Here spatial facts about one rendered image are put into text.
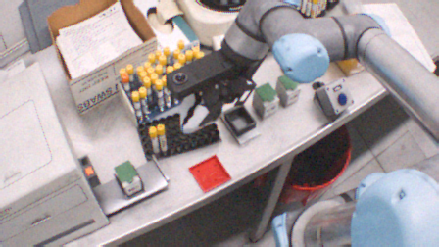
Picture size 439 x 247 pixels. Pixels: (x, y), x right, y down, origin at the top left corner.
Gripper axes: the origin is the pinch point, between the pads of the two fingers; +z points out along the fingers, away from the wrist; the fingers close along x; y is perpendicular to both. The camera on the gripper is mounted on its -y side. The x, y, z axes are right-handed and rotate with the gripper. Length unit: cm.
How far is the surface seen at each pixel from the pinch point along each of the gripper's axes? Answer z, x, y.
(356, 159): 48, -1, 126
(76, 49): 14.7, 41.8, -4.0
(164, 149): 13.2, 4.6, 4.5
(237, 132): 5.3, 0.0, 17.8
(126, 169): 11.7, 0.8, -8.3
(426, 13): -38, 7, 100
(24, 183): 5.6, -1.9, -36.4
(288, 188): 37, -4, 59
